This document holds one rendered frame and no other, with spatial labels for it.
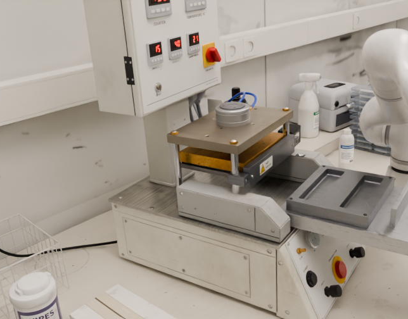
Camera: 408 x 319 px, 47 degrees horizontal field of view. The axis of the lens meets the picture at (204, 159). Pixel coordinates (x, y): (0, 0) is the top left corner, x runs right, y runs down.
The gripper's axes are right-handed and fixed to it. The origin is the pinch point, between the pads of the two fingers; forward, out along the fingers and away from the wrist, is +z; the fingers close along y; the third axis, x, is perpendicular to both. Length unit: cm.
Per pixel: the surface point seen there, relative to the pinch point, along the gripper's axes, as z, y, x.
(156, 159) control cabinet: -22, 63, 11
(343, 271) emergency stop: -0.7, 17.7, 25.8
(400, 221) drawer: -18.7, 8.8, 34.1
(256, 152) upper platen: -27, 37, 21
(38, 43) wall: -50, 94, 1
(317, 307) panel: -0.1, 24.0, 37.8
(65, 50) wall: -47, 90, -5
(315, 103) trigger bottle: -15, 20, -62
